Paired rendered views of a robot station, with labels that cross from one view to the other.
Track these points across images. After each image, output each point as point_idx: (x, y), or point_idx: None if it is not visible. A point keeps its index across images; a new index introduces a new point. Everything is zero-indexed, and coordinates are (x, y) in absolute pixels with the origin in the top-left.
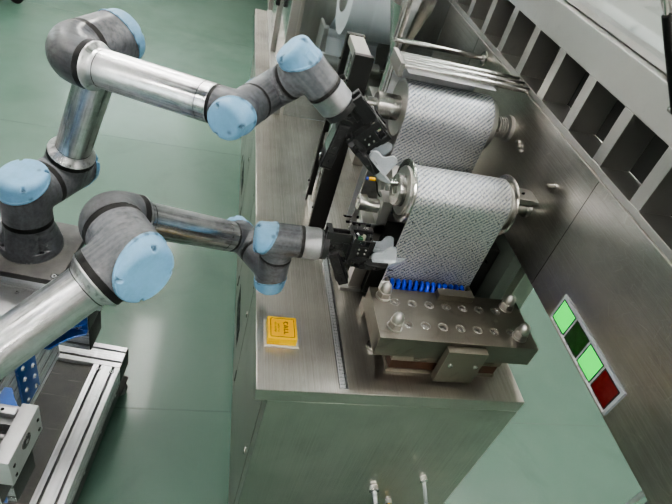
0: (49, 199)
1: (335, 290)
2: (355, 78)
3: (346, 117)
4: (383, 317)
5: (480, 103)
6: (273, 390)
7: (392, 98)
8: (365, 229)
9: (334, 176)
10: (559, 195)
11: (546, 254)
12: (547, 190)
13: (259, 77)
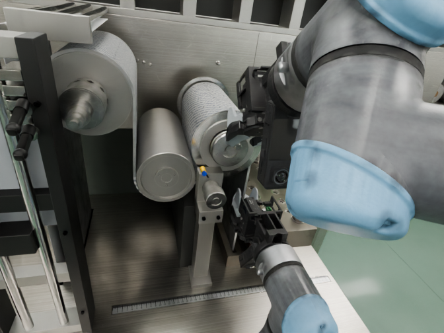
0: None
1: (213, 289)
2: (48, 89)
3: None
4: (293, 225)
5: (115, 38)
6: None
7: (92, 84)
8: (254, 202)
9: (82, 251)
10: (226, 65)
11: None
12: (211, 70)
13: (440, 113)
